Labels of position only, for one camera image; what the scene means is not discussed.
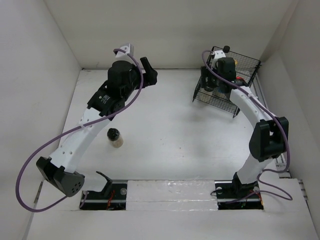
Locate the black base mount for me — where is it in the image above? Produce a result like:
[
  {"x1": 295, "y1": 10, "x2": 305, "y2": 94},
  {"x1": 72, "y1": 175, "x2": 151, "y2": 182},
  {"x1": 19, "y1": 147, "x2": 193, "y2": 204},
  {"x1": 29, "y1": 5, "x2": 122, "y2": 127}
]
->
[
  {"x1": 79, "y1": 181, "x2": 128, "y2": 211},
  {"x1": 210, "y1": 182, "x2": 264, "y2": 210}
]

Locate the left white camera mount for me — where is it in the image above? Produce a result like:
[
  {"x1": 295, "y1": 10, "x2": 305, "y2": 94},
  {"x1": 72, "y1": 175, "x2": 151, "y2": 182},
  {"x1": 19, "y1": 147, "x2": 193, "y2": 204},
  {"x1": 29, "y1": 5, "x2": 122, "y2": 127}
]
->
[{"x1": 113, "y1": 43, "x2": 134, "y2": 59}]

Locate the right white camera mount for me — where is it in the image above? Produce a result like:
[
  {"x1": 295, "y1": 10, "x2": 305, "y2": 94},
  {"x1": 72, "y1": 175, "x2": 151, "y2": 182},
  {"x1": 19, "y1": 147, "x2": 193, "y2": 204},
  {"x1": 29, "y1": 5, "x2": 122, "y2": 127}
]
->
[{"x1": 210, "y1": 50, "x2": 226, "y2": 62}]

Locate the red lid sauce jar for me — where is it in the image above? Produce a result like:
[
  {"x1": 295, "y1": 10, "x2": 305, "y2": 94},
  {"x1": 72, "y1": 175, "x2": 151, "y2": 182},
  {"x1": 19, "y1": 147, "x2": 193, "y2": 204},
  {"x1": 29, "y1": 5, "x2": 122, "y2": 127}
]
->
[{"x1": 235, "y1": 76, "x2": 248, "y2": 87}]

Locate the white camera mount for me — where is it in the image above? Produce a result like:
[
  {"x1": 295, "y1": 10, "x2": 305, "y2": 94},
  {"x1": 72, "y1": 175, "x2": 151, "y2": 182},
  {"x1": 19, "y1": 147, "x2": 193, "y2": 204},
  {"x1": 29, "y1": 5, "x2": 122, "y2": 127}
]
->
[
  {"x1": 113, "y1": 43, "x2": 134, "y2": 59},
  {"x1": 210, "y1": 50, "x2": 226, "y2": 62}
]

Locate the aluminium rail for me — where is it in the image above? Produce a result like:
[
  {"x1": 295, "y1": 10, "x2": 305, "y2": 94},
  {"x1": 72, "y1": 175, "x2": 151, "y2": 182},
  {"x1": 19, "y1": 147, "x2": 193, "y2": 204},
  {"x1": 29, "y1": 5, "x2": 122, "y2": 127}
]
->
[{"x1": 114, "y1": 179, "x2": 232, "y2": 188}]

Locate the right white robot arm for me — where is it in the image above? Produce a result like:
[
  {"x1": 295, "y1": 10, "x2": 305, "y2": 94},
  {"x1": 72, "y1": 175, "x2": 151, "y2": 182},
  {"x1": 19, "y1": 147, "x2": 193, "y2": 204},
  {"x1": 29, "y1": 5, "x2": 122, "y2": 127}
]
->
[{"x1": 201, "y1": 53, "x2": 289, "y2": 203}]

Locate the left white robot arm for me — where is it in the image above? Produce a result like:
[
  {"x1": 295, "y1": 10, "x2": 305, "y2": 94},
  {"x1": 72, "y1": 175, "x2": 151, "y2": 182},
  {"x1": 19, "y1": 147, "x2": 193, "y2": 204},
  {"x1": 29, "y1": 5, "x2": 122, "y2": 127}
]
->
[{"x1": 36, "y1": 57, "x2": 158, "y2": 199}]

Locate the black cap tan spice jar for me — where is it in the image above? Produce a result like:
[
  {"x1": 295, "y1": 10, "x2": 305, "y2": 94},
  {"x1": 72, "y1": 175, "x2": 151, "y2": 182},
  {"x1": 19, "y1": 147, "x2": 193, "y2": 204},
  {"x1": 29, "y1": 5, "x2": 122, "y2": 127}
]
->
[{"x1": 106, "y1": 128, "x2": 124, "y2": 148}]

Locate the dark soy sauce bottle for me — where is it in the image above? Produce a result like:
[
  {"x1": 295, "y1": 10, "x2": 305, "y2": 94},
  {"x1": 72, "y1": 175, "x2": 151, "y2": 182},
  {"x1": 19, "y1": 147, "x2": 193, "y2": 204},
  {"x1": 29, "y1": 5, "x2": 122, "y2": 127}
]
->
[{"x1": 222, "y1": 45, "x2": 231, "y2": 53}]

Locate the silver lid blue shaker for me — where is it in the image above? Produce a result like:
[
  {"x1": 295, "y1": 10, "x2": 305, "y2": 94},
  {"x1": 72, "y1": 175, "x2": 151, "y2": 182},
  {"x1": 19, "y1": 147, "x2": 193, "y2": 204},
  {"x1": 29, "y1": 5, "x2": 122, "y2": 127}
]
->
[{"x1": 204, "y1": 86, "x2": 215, "y2": 93}]

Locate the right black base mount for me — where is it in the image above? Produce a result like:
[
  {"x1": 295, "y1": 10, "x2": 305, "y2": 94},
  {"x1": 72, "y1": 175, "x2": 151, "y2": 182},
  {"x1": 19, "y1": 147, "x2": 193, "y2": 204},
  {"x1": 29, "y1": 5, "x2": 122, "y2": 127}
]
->
[{"x1": 210, "y1": 182, "x2": 264, "y2": 210}]

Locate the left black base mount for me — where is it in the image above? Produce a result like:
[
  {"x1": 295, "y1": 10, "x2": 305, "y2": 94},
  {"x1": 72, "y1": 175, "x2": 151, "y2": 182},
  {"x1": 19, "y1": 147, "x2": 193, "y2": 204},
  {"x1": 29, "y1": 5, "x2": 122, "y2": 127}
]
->
[{"x1": 79, "y1": 181, "x2": 128, "y2": 211}]

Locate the black wire rack basket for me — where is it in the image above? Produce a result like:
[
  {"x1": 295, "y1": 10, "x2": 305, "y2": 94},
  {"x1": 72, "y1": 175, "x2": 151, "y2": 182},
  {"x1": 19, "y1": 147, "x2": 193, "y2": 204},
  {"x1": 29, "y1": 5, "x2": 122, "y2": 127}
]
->
[{"x1": 192, "y1": 46, "x2": 261, "y2": 117}]

